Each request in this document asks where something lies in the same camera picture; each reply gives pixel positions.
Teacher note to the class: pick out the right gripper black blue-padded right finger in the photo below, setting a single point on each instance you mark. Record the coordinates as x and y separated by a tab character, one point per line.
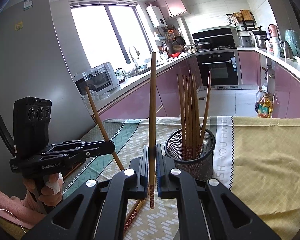
207	209

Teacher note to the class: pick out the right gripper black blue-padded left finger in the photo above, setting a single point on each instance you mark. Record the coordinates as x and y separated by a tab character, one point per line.
96	210

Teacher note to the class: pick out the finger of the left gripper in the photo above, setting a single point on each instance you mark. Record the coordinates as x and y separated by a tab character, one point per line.
79	143
95	148

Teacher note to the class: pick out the wooden chopstick red end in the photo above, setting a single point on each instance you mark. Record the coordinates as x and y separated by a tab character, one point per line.
101	127

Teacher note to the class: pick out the pink sleeve forearm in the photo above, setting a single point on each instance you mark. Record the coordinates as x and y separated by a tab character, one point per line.
24	212

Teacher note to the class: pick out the pink kitchen cabinets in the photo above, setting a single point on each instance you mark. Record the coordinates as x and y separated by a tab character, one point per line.
131	99

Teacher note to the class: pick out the person's left hand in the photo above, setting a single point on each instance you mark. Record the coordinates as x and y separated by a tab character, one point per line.
50	194

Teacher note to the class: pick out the black mesh utensil holder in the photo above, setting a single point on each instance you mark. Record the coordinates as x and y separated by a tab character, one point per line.
197	161

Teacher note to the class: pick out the silver microwave oven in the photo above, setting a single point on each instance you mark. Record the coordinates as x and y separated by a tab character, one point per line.
100	79

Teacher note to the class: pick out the yellow checked cloth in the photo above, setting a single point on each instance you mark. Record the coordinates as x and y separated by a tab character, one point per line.
267	170

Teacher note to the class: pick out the grey refrigerator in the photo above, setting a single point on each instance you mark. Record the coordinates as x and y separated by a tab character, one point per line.
32	64

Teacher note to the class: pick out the cooking oil bottle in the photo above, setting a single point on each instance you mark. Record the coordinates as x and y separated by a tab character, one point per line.
265	106

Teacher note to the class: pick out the white water heater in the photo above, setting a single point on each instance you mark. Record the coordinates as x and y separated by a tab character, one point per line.
156	16

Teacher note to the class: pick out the black built-in oven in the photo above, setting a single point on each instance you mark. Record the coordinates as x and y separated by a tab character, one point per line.
217	55

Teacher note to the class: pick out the black camera box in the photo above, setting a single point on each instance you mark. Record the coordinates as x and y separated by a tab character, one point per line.
31	118

